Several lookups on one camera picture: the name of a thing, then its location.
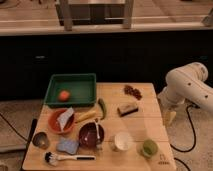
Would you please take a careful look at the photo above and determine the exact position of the pile of brown nuts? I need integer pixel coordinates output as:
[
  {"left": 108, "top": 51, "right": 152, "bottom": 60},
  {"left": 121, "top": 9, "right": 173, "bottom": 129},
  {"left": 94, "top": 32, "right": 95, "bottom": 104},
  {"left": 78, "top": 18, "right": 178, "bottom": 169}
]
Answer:
[{"left": 124, "top": 85, "right": 142, "bottom": 100}]

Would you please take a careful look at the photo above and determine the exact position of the green plastic tray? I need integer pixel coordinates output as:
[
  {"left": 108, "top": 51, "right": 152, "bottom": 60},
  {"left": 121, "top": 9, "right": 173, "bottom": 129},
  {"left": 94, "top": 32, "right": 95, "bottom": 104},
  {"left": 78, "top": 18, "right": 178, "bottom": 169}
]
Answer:
[{"left": 44, "top": 73, "right": 96, "bottom": 108}]

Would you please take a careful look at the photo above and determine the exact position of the wooden eraser with black felt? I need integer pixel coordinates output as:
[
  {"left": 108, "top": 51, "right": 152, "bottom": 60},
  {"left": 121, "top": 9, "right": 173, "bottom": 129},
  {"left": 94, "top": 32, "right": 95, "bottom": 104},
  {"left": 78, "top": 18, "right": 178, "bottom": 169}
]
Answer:
[{"left": 117, "top": 103, "right": 138, "bottom": 117}]

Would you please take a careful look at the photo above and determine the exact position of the black cable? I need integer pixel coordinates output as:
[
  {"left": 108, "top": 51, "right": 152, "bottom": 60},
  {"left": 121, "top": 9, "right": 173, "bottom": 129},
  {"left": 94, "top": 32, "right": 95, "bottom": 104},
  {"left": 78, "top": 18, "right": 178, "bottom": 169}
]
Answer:
[
  {"left": 0, "top": 113, "right": 29, "bottom": 143},
  {"left": 169, "top": 104, "right": 198, "bottom": 171}
]

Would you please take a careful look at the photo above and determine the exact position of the orange bowl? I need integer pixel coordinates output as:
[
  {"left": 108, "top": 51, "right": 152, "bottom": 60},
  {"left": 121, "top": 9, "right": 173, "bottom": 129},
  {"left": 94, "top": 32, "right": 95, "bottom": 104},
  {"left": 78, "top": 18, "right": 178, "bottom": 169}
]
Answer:
[{"left": 48, "top": 108, "right": 75, "bottom": 134}]

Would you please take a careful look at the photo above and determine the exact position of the dark red bowl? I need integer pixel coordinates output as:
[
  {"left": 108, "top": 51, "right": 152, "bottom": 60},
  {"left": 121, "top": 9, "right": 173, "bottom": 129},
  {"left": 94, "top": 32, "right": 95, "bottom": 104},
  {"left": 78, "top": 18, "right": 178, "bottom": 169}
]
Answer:
[{"left": 79, "top": 122, "right": 104, "bottom": 149}]

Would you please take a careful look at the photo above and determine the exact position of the green cup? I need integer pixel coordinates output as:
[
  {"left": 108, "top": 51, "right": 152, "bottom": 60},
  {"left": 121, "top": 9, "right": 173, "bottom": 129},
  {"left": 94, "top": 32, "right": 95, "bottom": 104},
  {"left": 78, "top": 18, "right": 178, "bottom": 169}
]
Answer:
[{"left": 140, "top": 139, "right": 158, "bottom": 158}]

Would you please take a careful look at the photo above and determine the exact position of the white cup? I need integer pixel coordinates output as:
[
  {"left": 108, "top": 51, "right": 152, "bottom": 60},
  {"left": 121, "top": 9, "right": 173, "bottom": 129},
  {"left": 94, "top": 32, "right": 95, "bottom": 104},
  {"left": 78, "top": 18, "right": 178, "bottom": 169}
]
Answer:
[{"left": 110, "top": 132, "right": 133, "bottom": 152}]

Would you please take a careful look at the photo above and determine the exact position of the blue sponge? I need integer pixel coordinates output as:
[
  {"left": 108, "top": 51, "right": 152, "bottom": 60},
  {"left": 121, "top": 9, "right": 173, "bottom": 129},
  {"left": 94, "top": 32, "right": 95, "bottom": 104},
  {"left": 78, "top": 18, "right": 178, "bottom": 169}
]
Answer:
[{"left": 56, "top": 137, "right": 79, "bottom": 155}]

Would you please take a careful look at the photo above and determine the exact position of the black cable right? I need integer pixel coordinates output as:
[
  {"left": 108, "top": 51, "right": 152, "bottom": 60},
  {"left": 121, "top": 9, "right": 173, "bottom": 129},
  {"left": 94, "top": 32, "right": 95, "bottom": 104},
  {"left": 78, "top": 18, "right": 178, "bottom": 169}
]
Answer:
[{"left": 169, "top": 104, "right": 198, "bottom": 171}]

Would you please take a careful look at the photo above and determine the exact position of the orange fruit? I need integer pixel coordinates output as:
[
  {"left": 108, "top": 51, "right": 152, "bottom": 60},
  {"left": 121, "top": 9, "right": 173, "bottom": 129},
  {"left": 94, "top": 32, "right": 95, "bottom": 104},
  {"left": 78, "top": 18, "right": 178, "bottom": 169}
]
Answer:
[{"left": 58, "top": 90, "right": 71, "bottom": 102}]

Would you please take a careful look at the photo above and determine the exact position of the black cable left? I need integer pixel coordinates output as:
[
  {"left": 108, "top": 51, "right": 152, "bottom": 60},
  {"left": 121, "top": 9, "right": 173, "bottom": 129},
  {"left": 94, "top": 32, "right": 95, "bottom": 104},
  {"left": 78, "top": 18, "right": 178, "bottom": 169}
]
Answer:
[{"left": 0, "top": 113, "right": 29, "bottom": 143}]

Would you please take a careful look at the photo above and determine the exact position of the metal cup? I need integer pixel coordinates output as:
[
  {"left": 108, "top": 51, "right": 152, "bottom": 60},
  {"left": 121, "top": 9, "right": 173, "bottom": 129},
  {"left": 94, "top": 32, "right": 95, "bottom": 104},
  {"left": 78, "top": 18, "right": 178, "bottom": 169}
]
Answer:
[{"left": 32, "top": 132, "right": 50, "bottom": 149}]

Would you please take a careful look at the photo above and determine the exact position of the wooden chair frame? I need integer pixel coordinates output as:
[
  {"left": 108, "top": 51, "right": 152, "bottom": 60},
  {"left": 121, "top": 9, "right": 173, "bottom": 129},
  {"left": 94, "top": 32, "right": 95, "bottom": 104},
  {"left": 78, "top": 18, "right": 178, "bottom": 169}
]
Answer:
[{"left": 55, "top": 0, "right": 134, "bottom": 31}]

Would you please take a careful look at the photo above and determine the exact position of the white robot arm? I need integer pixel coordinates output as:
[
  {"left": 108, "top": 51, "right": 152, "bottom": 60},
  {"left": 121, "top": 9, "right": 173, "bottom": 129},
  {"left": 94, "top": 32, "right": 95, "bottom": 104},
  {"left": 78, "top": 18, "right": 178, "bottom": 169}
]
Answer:
[{"left": 157, "top": 62, "right": 213, "bottom": 126}]

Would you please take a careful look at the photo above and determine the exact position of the white crumpled packet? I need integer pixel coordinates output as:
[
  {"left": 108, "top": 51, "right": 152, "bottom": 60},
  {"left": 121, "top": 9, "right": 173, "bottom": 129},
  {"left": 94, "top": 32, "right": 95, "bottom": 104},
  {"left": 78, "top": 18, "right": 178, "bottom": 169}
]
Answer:
[{"left": 57, "top": 107, "right": 74, "bottom": 130}]

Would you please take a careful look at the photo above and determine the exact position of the white fork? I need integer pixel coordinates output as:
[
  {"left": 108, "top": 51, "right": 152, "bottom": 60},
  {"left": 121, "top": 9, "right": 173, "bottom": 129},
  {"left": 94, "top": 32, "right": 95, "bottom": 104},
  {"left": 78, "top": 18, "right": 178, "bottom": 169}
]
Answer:
[{"left": 95, "top": 118, "right": 102, "bottom": 150}]

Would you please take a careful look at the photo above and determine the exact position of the black and white dish brush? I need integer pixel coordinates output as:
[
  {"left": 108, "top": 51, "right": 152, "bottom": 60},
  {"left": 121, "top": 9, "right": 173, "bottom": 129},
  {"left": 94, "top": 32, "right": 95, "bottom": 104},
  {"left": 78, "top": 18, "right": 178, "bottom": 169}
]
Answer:
[{"left": 44, "top": 152, "right": 96, "bottom": 166}]

